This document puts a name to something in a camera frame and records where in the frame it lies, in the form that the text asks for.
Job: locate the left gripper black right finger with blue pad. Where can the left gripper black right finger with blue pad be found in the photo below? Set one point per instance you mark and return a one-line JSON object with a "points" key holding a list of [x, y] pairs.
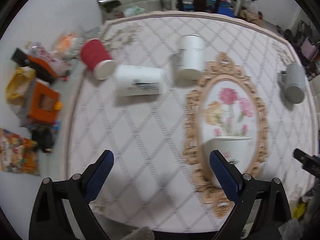
{"points": [[243, 190]]}

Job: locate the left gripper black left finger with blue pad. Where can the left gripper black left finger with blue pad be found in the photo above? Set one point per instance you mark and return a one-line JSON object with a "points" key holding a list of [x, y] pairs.
{"points": [[49, 219]]}

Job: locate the white paper cup with calligraphy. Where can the white paper cup with calligraphy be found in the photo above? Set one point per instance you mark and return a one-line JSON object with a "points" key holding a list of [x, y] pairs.
{"points": [[237, 150]]}

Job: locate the white paper cup lying sideways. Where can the white paper cup lying sideways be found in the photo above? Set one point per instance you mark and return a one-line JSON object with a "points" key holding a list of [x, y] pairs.
{"points": [[138, 80]]}

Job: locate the red paper cup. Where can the red paper cup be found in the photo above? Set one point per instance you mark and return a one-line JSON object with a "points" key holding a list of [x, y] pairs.
{"points": [[97, 59]]}

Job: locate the white paper cup lying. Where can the white paper cup lying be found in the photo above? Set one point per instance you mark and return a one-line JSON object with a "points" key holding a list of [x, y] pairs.
{"points": [[191, 57]]}

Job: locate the black right gripper tip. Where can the black right gripper tip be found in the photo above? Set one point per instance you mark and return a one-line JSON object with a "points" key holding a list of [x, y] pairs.
{"points": [[310, 164]]}

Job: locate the colourful picture book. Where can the colourful picture book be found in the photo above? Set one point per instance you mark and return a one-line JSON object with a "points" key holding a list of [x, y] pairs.
{"points": [[18, 154]]}

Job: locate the orange toy box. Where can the orange toy box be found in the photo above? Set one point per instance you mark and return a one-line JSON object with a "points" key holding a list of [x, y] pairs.
{"points": [[45, 104]]}

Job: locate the grey ribbed plastic mug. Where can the grey ribbed plastic mug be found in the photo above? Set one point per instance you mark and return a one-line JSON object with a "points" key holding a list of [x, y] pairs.
{"points": [[292, 83]]}

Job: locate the yellow bag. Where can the yellow bag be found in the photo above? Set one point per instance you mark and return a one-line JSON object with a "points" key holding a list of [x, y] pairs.
{"points": [[19, 84]]}

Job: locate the floral patterned table mat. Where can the floral patterned table mat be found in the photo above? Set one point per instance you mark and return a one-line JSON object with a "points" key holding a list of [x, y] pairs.
{"points": [[157, 179]]}

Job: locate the silver foil package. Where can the silver foil package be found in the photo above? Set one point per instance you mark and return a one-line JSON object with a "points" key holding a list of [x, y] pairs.
{"points": [[108, 5]]}

